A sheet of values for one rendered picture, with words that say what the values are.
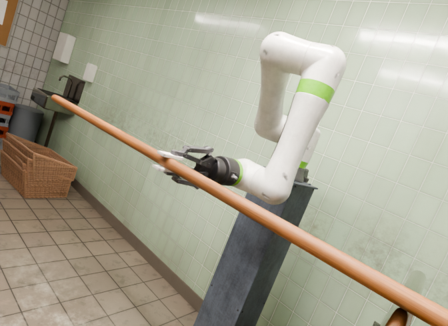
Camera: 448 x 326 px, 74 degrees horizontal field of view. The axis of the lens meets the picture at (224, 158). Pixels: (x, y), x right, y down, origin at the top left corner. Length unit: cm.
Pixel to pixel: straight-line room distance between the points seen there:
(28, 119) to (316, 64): 402
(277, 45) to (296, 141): 31
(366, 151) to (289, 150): 88
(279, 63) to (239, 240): 77
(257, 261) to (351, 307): 69
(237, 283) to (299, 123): 78
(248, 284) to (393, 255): 76
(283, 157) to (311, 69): 29
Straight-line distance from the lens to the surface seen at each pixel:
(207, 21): 271
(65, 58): 456
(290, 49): 102
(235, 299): 143
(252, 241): 134
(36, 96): 420
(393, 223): 174
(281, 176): 93
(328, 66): 100
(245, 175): 98
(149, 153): 82
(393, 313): 51
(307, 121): 96
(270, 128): 131
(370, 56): 193
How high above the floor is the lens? 133
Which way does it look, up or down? 7 degrees down
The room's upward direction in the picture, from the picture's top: 21 degrees clockwise
